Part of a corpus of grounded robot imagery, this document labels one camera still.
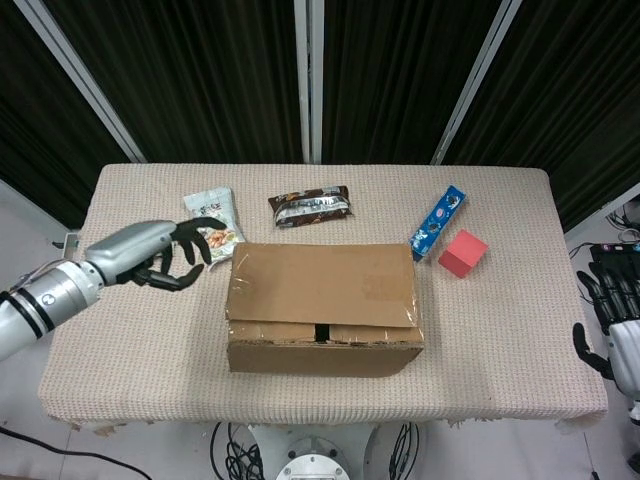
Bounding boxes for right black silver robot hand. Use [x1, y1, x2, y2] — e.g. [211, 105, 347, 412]
[572, 262, 640, 397]

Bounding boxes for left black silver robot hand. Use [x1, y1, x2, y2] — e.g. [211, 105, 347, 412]
[84, 216, 227, 294]

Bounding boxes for cardboard box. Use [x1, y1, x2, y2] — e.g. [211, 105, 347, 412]
[225, 242, 426, 377]

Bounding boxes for white silver robot base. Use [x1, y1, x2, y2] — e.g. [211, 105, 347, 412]
[247, 422, 381, 480]

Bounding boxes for grey metal tray box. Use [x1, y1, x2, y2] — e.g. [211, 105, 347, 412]
[58, 231, 89, 261]

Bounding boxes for beige woven tablecloth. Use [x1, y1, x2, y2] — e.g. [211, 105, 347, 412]
[37, 163, 610, 432]

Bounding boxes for green white nut snack bag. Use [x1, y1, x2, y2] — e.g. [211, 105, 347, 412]
[182, 186, 246, 273]

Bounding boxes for black flat device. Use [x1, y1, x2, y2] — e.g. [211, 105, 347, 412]
[589, 242, 640, 266]

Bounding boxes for black pleated curtain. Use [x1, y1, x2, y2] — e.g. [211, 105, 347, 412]
[42, 0, 307, 164]
[444, 0, 640, 234]
[0, 0, 136, 231]
[322, 0, 501, 164]

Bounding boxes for brown chocolate snack packet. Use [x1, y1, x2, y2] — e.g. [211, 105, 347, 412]
[267, 185, 353, 230]

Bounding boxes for red cube box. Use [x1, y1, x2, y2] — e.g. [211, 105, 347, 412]
[438, 228, 490, 279]

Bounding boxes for blue cookie pack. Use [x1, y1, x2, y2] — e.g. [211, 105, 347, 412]
[409, 185, 470, 265]

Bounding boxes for tangled white cables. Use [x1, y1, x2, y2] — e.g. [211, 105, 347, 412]
[605, 199, 640, 242]

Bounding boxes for silver aluminium frame post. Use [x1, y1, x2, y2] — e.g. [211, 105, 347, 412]
[430, 0, 524, 164]
[293, 0, 325, 164]
[13, 0, 147, 164]

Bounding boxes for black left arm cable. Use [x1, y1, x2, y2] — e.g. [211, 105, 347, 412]
[0, 424, 154, 480]

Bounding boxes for black coiled floor cable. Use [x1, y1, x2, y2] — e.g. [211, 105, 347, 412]
[209, 422, 264, 480]
[388, 421, 426, 480]

